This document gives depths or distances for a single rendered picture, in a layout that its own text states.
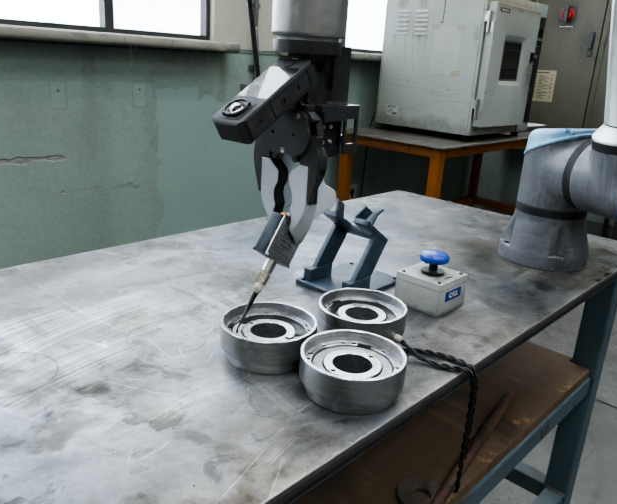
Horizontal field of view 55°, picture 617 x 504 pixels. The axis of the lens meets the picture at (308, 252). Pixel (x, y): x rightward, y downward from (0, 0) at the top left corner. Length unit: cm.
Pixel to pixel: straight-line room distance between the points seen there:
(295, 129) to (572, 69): 396
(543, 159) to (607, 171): 13
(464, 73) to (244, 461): 253
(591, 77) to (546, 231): 344
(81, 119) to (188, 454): 182
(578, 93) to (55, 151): 338
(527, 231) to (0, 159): 164
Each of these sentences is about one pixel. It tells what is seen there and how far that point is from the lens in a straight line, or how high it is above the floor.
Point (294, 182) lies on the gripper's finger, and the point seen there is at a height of 99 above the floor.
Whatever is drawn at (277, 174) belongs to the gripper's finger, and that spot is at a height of 99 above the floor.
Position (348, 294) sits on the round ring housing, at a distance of 76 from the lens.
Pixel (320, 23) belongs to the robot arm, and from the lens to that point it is 61.
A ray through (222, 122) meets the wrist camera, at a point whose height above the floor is 105.
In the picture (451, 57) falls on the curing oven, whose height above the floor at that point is 115.
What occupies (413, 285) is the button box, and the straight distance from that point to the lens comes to 81.
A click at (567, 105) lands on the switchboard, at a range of 452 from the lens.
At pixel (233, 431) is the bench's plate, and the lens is 55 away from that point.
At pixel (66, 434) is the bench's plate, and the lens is 56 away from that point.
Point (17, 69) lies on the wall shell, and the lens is 215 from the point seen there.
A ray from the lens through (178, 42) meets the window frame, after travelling 233.
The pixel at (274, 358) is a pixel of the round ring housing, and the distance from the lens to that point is 61.
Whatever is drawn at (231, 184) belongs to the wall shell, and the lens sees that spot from 267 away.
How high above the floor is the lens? 112
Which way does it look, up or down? 18 degrees down
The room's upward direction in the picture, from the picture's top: 4 degrees clockwise
